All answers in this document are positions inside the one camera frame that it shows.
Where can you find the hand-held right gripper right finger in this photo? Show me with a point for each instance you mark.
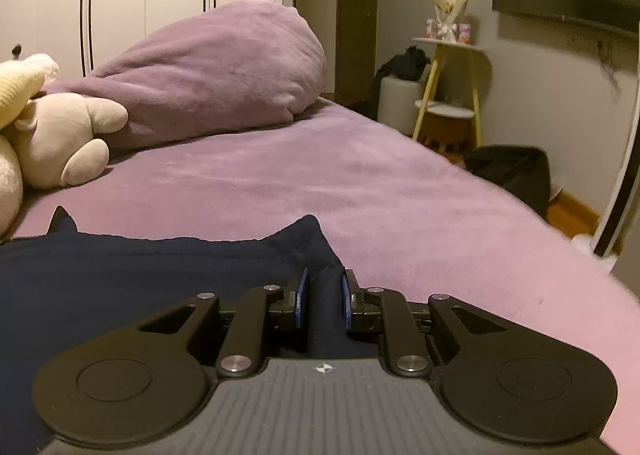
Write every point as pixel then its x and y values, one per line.
pixel 345 302

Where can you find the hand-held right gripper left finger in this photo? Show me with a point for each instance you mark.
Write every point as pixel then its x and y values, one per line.
pixel 301 302

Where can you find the navy zip jacket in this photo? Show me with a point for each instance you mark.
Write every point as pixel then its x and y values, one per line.
pixel 125 285

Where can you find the dark clothes pile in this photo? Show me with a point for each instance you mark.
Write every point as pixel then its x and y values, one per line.
pixel 405 62

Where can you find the purple fleece bed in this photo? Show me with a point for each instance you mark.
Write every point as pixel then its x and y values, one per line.
pixel 310 175

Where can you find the small wooden stool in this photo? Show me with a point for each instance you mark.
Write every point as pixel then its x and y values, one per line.
pixel 445 130

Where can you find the dark bag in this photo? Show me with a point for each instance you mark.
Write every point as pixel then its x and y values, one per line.
pixel 510 175

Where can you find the white round pouf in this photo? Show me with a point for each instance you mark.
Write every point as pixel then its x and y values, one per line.
pixel 400 97

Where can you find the white paper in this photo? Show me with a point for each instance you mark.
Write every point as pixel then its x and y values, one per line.
pixel 556 189

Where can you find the purple pillow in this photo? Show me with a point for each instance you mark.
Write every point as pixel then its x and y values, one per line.
pixel 215 70

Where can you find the white side table yellow legs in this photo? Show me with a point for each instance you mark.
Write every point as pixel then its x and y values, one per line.
pixel 452 44

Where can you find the beige plush toy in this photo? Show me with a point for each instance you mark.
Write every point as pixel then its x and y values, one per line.
pixel 65 140

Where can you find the pink gift box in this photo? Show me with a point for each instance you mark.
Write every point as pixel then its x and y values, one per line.
pixel 433 28
pixel 465 33

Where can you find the white plush toy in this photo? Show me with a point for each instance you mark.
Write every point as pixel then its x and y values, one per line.
pixel 7 190

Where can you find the wrapped flower bouquet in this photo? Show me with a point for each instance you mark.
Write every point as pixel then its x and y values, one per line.
pixel 450 2

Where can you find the dark wooden door frame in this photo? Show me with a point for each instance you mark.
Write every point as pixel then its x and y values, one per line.
pixel 356 15

